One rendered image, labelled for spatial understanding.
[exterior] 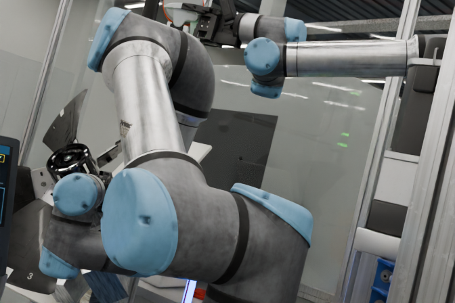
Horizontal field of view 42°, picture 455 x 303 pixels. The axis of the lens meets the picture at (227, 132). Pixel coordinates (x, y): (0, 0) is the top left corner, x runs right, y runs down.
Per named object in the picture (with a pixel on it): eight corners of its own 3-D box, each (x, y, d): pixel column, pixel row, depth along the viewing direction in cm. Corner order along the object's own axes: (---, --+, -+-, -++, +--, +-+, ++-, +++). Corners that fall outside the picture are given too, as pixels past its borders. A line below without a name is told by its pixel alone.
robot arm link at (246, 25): (258, 9, 139) (269, 21, 146) (241, 7, 141) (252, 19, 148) (250, 40, 138) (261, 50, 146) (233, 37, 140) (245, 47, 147)
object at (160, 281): (155, 274, 219) (162, 245, 220) (188, 287, 210) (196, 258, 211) (124, 274, 205) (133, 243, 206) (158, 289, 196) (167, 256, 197)
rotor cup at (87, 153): (74, 172, 168) (55, 138, 160) (118, 172, 163) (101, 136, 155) (51, 210, 157) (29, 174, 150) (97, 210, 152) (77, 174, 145)
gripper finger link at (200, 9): (180, 7, 144) (214, 15, 143) (181, 1, 144) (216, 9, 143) (182, 12, 148) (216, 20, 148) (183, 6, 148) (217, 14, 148)
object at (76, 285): (56, 302, 153) (69, 280, 158) (76, 304, 150) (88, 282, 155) (43, 283, 148) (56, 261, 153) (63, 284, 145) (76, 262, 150)
